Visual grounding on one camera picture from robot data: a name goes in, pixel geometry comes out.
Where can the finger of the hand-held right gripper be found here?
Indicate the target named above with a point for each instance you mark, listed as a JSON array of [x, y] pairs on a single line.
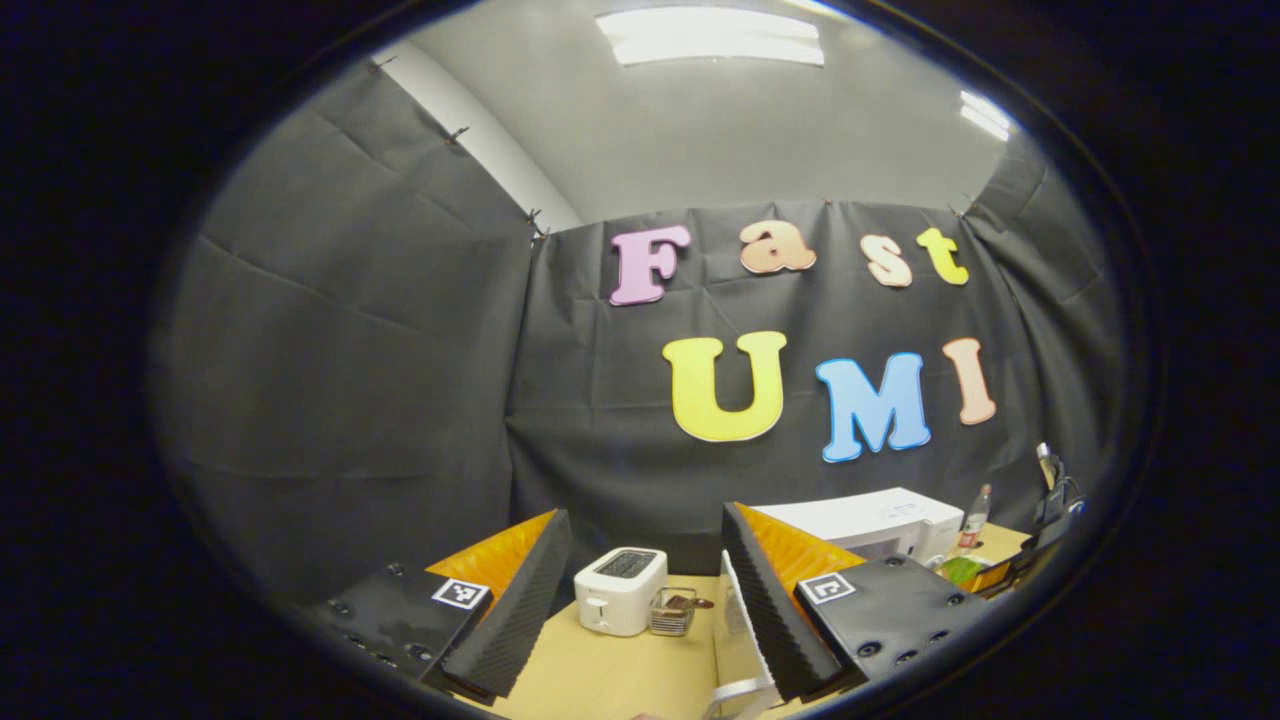
[[1000, 578]]

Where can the brown wooden spoon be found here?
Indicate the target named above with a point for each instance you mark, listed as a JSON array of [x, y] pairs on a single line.
[[690, 602]]

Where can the white toaster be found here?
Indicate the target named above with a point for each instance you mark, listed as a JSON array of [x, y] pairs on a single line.
[[615, 595]]

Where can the sandwich with green lettuce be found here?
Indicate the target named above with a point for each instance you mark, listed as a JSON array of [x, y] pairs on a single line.
[[960, 570]]

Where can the small ceiling light panel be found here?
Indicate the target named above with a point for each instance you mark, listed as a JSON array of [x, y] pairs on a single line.
[[985, 112]]

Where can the white microwave oven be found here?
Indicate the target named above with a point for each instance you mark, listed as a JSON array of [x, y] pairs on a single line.
[[860, 525]]

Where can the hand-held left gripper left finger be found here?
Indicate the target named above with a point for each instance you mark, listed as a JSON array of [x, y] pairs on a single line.
[[520, 600]]

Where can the black backdrop cloth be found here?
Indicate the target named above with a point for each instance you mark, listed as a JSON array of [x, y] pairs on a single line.
[[350, 380]]

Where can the large ceiling light panel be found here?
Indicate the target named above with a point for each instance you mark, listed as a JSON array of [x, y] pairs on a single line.
[[710, 35]]

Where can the clear bottle with red label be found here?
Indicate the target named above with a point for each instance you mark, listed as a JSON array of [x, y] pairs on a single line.
[[975, 525]]

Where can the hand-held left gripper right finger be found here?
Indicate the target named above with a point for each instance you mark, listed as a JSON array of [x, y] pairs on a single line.
[[765, 600]]

